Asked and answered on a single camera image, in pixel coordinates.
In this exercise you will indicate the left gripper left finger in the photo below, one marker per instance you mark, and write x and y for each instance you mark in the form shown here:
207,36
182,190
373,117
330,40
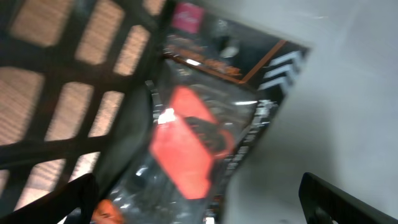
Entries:
80,193

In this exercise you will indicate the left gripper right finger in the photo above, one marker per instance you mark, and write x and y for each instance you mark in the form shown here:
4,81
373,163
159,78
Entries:
322,202

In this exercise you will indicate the black red snack packet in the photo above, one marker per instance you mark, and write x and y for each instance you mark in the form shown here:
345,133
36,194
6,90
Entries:
213,93

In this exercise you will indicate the grey plastic mesh basket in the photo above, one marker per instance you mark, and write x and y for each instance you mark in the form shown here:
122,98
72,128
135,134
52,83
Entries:
339,120

